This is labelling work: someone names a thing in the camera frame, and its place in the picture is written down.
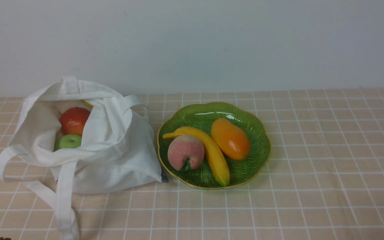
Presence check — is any green apple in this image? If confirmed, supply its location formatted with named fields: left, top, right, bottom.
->
left=54, top=135, right=82, bottom=152

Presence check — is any green glass fruit plate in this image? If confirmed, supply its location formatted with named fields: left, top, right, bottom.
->
left=157, top=102, right=271, bottom=190

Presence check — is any white cloth tote bag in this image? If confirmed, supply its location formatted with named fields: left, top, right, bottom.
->
left=0, top=76, right=166, bottom=240

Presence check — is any pink peach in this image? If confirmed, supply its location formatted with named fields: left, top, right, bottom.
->
left=167, top=135, right=205, bottom=171

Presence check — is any yellow banana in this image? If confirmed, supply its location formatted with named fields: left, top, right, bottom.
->
left=162, top=126, right=230, bottom=188

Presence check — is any orange mango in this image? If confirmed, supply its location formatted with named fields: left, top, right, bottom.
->
left=211, top=118, right=250, bottom=161

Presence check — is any red apple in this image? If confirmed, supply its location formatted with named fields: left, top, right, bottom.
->
left=58, top=107, right=91, bottom=136

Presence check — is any checkered beige tablecloth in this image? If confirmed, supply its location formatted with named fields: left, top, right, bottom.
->
left=0, top=87, right=384, bottom=240

